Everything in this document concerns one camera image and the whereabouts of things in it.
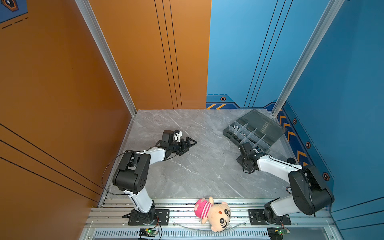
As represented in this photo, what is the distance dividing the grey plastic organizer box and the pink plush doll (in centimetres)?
42

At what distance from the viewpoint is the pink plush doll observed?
67cm

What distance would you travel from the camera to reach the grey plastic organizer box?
39.7 inches
